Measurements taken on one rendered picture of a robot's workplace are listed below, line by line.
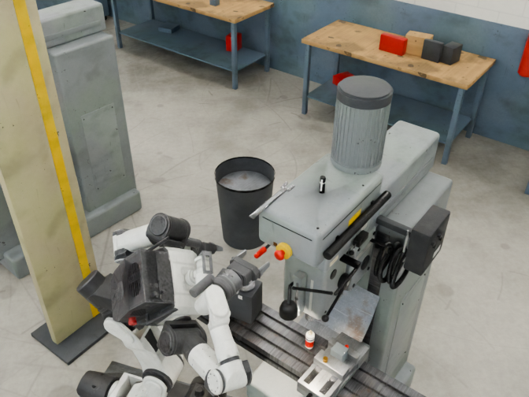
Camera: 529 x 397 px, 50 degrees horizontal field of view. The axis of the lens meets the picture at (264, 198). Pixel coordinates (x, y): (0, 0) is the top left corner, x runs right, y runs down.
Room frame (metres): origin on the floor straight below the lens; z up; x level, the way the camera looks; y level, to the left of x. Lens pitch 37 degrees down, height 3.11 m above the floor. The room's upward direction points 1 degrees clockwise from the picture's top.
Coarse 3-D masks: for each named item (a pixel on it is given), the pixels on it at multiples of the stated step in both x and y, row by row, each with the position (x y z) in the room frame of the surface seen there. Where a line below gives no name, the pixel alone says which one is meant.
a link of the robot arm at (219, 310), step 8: (208, 288) 1.30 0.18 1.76; (216, 288) 1.30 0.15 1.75; (208, 296) 1.27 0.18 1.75; (216, 296) 1.28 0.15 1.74; (224, 296) 1.29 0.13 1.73; (208, 304) 1.25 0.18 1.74; (216, 304) 1.25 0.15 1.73; (224, 304) 1.26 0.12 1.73; (216, 312) 1.23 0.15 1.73; (224, 312) 1.24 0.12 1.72; (216, 320) 1.21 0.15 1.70; (224, 320) 1.22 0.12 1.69
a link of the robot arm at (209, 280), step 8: (200, 280) 1.35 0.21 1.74; (208, 280) 1.35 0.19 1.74; (216, 280) 1.35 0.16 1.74; (224, 280) 1.35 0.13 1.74; (192, 288) 1.31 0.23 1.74; (200, 288) 1.32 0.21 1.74; (224, 288) 1.33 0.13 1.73; (232, 288) 1.34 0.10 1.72; (192, 296) 1.31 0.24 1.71; (200, 296) 1.31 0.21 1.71; (232, 296) 1.34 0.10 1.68; (200, 304) 1.29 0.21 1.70; (200, 312) 1.29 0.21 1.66; (208, 312) 1.29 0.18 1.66
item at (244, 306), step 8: (256, 280) 1.94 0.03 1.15; (248, 288) 1.87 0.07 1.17; (256, 288) 1.89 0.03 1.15; (240, 296) 1.85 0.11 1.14; (248, 296) 1.84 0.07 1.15; (256, 296) 1.87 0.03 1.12; (232, 304) 1.87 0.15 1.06; (240, 304) 1.85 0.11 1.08; (248, 304) 1.83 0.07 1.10; (256, 304) 1.87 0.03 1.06; (232, 312) 1.87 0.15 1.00; (240, 312) 1.85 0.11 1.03; (248, 312) 1.83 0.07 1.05; (256, 312) 1.87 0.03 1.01; (240, 320) 1.85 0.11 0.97; (248, 320) 1.83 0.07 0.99
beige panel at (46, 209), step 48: (0, 0) 2.62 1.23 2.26; (0, 48) 2.57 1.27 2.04; (0, 96) 2.52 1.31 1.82; (48, 96) 2.72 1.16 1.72; (0, 144) 2.46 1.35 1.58; (48, 144) 2.67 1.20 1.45; (48, 192) 2.61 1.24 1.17; (48, 240) 2.54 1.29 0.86; (48, 288) 2.47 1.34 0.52; (48, 336) 2.50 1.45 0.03; (96, 336) 2.50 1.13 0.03
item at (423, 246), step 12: (432, 216) 1.74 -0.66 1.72; (444, 216) 1.74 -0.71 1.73; (420, 228) 1.66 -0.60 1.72; (432, 228) 1.66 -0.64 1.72; (444, 228) 1.74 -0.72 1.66; (420, 240) 1.63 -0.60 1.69; (432, 240) 1.64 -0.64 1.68; (408, 252) 1.65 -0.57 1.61; (420, 252) 1.63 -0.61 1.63; (432, 252) 1.67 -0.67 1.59; (408, 264) 1.65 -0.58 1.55; (420, 264) 1.62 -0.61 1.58
